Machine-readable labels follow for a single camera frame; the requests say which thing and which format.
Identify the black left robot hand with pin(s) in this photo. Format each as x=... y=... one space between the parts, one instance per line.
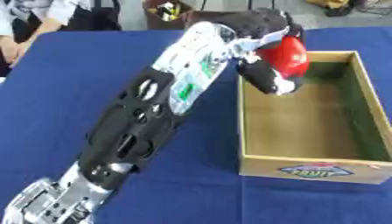
x=258 y=22

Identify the red toy fruit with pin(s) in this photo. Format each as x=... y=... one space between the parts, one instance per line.
x=288 y=57

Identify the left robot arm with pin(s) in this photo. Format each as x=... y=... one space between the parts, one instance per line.
x=138 y=122

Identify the brown box with items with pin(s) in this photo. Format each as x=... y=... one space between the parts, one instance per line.
x=166 y=14

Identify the tan cardboard box green inside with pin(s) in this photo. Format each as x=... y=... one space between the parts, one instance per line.
x=311 y=122

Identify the black bag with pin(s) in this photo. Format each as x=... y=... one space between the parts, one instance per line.
x=97 y=17

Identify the person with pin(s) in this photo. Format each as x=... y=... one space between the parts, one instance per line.
x=30 y=26

